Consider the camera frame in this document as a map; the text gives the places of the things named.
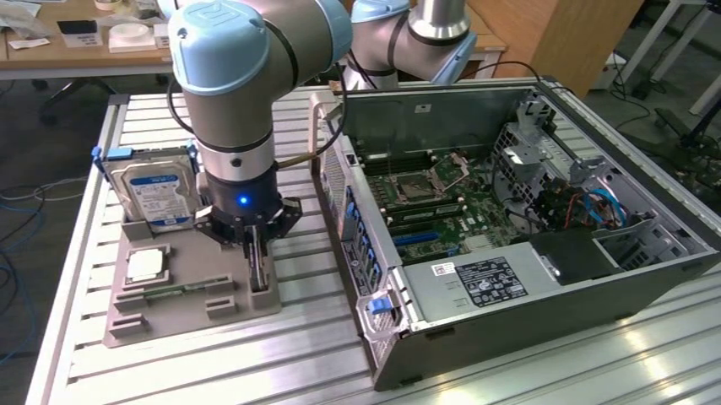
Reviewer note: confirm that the clear plastic bag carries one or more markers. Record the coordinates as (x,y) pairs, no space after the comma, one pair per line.
(16,19)

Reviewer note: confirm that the graphics card with metal bracket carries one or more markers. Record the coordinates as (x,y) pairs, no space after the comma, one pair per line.
(259,274)

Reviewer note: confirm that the blue expansion slot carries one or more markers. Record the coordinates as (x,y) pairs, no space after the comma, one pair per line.
(416,238)

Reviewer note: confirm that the blue slot retention clip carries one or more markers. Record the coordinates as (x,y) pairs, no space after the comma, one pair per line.
(350,209)
(361,239)
(365,253)

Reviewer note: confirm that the white box with black top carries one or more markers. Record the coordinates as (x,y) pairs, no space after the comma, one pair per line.
(82,38)

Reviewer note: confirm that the metal socket cover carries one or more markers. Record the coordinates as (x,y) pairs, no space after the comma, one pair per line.
(450,166)

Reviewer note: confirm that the light wooden desk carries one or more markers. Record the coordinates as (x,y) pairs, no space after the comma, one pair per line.
(56,59)

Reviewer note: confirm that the metal disk bay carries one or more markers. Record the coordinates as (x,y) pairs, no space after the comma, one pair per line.
(636,253)

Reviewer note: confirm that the white table frame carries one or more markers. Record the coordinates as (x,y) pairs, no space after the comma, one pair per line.
(671,17)

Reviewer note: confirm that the blue release latch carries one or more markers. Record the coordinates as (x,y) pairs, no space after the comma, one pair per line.
(377,306)

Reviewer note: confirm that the metal drive cage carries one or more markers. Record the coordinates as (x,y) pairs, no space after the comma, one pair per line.
(518,169)

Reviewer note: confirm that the CPU socket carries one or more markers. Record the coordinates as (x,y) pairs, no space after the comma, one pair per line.
(420,187)

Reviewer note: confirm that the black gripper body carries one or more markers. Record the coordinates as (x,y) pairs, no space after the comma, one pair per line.
(242,194)

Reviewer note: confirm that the tape roll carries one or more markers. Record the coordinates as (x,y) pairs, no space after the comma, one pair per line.
(107,5)

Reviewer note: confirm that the white paper label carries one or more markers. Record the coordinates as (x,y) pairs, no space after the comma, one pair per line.
(28,44)

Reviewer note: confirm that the small white box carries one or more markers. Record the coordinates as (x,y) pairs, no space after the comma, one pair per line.
(162,38)

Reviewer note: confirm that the green RAM stick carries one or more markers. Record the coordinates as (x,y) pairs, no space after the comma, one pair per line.
(178,290)
(422,212)

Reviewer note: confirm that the green motherboard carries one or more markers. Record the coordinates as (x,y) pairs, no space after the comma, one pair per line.
(473,219)

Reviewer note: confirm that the grey open PC case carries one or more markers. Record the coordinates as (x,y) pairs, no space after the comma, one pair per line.
(506,346)

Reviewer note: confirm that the black chair base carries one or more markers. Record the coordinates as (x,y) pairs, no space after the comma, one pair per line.
(74,95)

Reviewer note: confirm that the grey power supply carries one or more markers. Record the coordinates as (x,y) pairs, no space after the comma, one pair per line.
(440,295)

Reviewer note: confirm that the grey parts rack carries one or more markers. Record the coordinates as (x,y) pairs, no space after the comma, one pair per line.
(191,304)

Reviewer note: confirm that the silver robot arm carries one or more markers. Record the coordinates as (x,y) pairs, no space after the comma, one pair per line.
(237,105)

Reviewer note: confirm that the wooden cabinet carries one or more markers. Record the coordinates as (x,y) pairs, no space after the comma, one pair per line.
(564,42)

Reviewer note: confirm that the silver CPU chip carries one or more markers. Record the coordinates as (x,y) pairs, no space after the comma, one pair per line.
(146,266)

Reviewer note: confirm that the white box with round insert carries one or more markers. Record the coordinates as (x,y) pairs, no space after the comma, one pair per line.
(132,40)

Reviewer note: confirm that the hard disk with blue carrier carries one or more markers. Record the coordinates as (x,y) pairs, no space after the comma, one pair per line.
(153,194)

